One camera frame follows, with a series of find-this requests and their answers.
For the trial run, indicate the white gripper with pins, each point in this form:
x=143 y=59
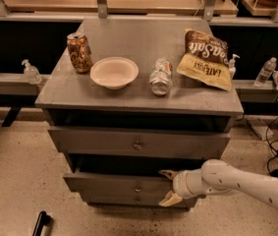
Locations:
x=179 y=184

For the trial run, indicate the grey drawer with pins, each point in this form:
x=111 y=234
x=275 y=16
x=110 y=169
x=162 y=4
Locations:
x=109 y=178
x=147 y=143
x=136 y=200

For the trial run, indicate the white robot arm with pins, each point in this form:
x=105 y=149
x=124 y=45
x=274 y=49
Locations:
x=216 y=177

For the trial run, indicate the grey bottom drawer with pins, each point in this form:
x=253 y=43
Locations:
x=136 y=200

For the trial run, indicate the grey drawer cabinet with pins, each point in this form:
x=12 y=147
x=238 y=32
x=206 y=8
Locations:
x=74 y=100

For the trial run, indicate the grey top drawer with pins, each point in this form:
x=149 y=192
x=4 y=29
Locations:
x=147 y=143

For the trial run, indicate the white flat box on floor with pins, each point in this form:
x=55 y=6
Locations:
x=260 y=128

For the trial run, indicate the white paper bowl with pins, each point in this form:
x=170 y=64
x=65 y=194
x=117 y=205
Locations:
x=114 y=72

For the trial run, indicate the black object on floor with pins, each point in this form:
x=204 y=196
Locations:
x=42 y=220

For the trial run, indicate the white pump bottle right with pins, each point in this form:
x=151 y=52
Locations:
x=232 y=65

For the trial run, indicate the brown yellow chip bag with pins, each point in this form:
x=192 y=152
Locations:
x=206 y=60

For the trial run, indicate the clear water bottle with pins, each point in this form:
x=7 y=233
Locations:
x=265 y=72

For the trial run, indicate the orange soda can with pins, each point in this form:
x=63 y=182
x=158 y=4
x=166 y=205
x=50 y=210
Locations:
x=79 y=51

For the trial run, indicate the clear sanitizer pump bottle left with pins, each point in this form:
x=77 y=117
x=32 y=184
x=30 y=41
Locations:
x=31 y=73

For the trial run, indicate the wooden shelf rack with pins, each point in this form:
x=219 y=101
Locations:
x=216 y=12

